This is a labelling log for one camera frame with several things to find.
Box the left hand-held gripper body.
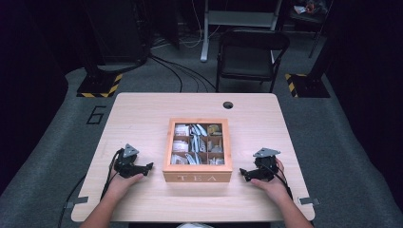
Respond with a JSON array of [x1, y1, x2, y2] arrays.
[[113, 143, 141, 179]]

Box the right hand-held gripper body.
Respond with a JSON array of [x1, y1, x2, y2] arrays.
[[252, 147, 281, 182]]

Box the wooden tea box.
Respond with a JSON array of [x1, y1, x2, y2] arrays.
[[162, 118, 233, 183]]

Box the pile of white tea sachets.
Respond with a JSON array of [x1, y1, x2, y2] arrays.
[[170, 123, 225, 166]]

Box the person's left hand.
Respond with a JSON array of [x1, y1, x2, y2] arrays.
[[106, 172, 144, 202]]

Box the person's right hand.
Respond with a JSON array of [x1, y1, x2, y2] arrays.
[[251, 158, 291, 203]]

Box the red label white tea packet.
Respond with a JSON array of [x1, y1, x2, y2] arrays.
[[175, 123, 190, 137]]

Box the grey tape strip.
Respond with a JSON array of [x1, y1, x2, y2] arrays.
[[298, 197, 320, 206], [65, 196, 89, 209]]

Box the yellow tea packet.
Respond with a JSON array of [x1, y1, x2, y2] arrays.
[[207, 123, 223, 137]]

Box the white object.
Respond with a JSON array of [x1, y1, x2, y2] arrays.
[[176, 222, 214, 228]]

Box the black stand with striped base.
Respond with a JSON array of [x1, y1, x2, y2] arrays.
[[76, 0, 124, 99], [284, 0, 336, 99]]

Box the black folding chair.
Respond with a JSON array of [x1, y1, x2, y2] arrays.
[[216, 28, 291, 93]]

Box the black cabinet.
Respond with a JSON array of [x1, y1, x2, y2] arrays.
[[84, 0, 151, 66]]

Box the dark shelf with clutter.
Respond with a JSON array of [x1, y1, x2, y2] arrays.
[[284, 0, 331, 32]]

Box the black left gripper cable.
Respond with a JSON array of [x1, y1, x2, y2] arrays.
[[58, 147, 125, 228]]

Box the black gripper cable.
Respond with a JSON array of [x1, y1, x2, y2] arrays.
[[58, 147, 125, 228], [262, 162, 294, 201]]

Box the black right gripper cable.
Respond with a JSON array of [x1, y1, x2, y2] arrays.
[[262, 162, 294, 201]]

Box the black floor cables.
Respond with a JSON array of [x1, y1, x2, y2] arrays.
[[148, 53, 217, 93]]

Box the white cables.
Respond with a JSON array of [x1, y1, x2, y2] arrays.
[[151, 0, 222, 50]]

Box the white desk frame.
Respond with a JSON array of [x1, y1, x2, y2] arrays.
[[200, 0, 283, 63]]

